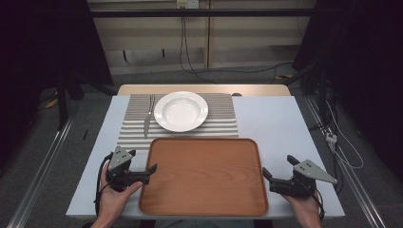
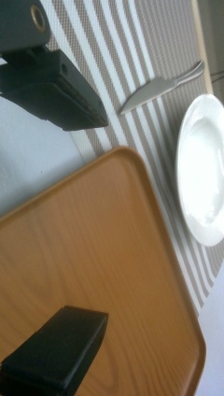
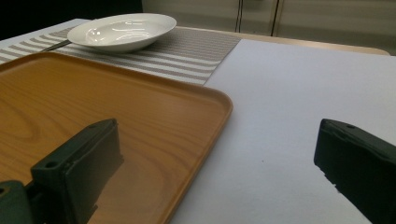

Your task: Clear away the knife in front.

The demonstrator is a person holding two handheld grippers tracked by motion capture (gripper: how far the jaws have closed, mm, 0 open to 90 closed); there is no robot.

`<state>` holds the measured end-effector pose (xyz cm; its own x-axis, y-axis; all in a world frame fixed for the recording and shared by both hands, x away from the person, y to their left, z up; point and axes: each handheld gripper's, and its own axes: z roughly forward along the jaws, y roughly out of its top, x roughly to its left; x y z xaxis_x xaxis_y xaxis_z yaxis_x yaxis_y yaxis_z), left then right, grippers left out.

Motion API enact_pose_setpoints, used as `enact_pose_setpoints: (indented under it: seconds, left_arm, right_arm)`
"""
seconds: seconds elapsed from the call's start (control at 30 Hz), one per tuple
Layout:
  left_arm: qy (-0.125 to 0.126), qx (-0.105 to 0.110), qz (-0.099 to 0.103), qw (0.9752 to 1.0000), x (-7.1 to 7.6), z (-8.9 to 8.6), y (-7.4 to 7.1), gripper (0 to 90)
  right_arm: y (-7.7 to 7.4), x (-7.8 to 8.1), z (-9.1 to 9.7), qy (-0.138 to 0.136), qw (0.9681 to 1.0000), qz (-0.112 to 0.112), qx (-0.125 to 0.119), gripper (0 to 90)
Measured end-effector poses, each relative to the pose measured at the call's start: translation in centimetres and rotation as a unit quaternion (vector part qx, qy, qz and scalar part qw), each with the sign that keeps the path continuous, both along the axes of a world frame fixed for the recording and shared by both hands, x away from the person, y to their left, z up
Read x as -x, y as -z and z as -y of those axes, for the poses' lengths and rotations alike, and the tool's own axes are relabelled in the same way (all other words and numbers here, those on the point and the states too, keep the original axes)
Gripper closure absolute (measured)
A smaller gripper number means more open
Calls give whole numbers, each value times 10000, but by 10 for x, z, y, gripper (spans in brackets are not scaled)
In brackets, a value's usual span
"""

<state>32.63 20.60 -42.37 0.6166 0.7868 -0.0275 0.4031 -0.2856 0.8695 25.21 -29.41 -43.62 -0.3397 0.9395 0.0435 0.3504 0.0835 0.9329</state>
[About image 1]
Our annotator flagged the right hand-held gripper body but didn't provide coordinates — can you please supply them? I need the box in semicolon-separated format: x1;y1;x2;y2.
269;159;338;200

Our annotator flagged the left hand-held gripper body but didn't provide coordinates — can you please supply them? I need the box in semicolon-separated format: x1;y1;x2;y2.
106;145;150;193

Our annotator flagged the person's right hand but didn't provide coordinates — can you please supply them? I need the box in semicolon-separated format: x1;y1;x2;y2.
282;193;322;221

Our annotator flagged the person's left hand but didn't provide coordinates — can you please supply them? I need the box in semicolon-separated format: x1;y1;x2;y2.
97;161;144;220

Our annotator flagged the silver fork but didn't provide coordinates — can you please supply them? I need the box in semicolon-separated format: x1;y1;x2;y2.
143;108;154;140
147;93;157;116

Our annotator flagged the brown wooden tray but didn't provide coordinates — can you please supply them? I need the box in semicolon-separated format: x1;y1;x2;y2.
138;137;270;218

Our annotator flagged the white deep plate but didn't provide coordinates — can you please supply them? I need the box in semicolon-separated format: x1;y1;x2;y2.
153;90;209;133

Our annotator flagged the striped grey placemat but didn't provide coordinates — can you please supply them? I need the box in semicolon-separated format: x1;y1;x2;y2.
116;92;240;155

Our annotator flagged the black metal stand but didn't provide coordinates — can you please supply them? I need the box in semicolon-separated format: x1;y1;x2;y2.
55;70;117;131

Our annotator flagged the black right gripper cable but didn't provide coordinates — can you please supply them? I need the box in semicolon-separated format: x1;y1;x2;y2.
311;189;326;222

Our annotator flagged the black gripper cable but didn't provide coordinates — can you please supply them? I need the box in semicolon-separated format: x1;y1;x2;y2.
311;189;326;222
93;152;114;219

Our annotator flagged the metal floor rail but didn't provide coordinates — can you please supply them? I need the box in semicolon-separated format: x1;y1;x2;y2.
304;95;387;228
6;116;74;228

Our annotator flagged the white floor cable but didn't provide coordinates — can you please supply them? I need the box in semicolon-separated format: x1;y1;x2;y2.
325;100;365;170

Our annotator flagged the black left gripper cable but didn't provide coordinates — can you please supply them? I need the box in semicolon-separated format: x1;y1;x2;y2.
93;152;114;219

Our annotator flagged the black hanging wall cable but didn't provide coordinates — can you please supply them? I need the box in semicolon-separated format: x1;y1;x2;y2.
179;7;294;85

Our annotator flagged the white wall socket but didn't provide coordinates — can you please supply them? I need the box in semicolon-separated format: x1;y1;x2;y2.
176;0;201;10

